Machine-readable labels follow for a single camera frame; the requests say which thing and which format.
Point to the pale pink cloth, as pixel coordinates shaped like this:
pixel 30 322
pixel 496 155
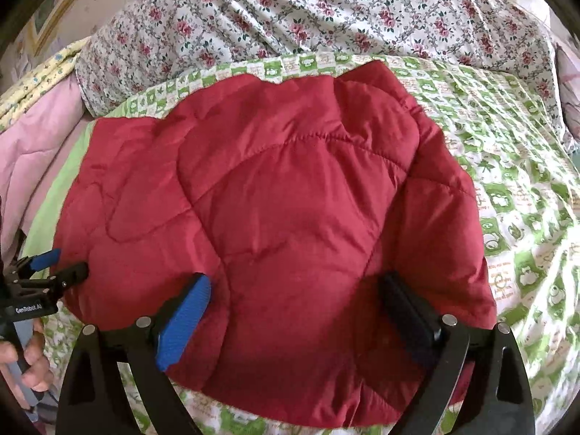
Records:
pixel 568 90

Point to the red padded jacket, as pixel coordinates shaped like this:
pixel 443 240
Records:
pixel 294 217

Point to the framed wall picture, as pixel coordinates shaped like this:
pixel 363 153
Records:
pixel 59 4

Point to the green checkered bed sheet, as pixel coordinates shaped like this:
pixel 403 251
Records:
pixel 521 217

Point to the rose print floral quilt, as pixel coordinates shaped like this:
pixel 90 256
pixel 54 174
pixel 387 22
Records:
pixel 317 13

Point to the person's left hand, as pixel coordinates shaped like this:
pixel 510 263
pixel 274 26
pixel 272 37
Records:
pixel 38 374

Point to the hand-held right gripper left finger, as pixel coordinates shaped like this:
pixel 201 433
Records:
pixel 183 321

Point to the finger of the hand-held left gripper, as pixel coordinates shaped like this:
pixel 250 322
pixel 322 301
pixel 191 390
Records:
pixel 70 275
pixel 43 260

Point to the yellow floral quilt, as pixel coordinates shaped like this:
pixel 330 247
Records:
pixel 40 77

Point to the pink blanket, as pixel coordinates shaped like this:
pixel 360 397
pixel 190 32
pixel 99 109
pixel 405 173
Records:
pixel 36 145

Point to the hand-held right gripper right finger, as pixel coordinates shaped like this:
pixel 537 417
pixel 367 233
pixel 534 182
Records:
pixel 410 317

